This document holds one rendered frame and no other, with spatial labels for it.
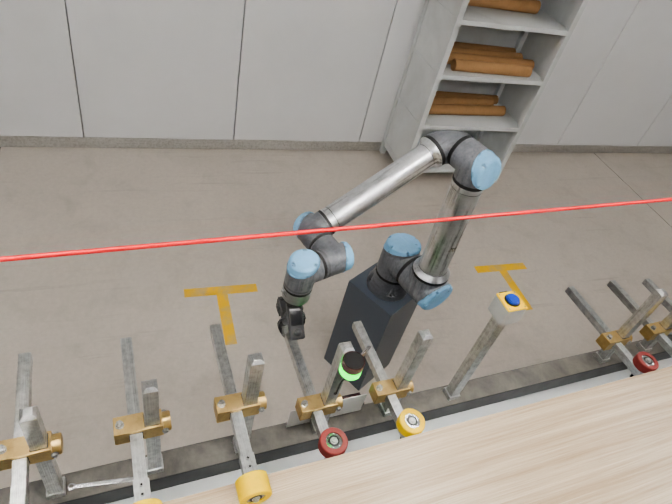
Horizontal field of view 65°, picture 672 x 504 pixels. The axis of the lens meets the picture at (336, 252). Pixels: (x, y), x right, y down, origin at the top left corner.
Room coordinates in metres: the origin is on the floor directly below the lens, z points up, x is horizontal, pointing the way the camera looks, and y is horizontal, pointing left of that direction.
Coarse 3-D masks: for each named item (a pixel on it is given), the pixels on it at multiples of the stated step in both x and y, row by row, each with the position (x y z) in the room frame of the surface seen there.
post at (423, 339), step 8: (416, 336) 1.01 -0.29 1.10; (424, 336) 1.00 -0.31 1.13; (432, 336) 1.01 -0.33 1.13; (416, 344) 1.00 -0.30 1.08; (424, 344) 0.99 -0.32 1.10; (408, 352) 1.01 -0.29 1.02; (416, 352) 0.99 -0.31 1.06; (424, 352) 1.00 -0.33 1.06; (408, 360) 1.00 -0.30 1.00; (416, 360) 0.99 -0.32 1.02; (400, 368) 1.01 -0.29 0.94; (408, 368) 0.99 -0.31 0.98; (416, 368) 1.00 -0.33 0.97; (400, 376) 1.00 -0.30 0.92; (408, 376) 0.99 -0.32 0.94; (400, 384) 0.99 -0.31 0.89; (408, 384) 1.00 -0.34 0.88; (384, 408) 1.00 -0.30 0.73
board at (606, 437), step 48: (624, 384) 1.24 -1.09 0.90; (432, 432) 0.85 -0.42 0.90; (480, 432) 0.89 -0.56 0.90; (528, 432) 0.94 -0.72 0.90; (576, 432) 0.99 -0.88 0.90; (624, 432) 1.04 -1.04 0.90; (288, 480) 0.60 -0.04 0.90; (336, 480) 0.63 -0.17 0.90; (384, 480) 0.67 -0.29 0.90; (432, 480) 0.71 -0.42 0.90; (480, 480) 0.75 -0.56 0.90; (528, 480) 0.79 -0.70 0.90; (576, 480) 0.83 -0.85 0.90; (624, 480) 0.87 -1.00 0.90
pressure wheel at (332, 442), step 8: (328, 432) 0.76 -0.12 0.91; (336, 432) 0.76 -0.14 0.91; (320, 440) 0.73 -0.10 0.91; (328, 440) 0.73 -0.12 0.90; (336, 440) 0.74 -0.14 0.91; (344, 440) 0.75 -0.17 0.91; (320, 448) 0.71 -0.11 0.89; (328, 448) 0.71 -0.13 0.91; (336, 448) 0.72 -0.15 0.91; (344, 448) 0.72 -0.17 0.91; (328, 456) 0.70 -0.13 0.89
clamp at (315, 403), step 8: (312, 400) 0.86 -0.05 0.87; (320, 400) 0.87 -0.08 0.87; (336, 400) 0.88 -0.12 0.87; (296, 408) 0.84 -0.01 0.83; (304, 408) 0.83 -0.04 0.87; (312, 408) 0.84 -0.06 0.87; (320, 408) 0.84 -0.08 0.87; (328, 408) 0.86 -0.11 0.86; (336, 408) 0.87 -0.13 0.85; (304, 416) 0.82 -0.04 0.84
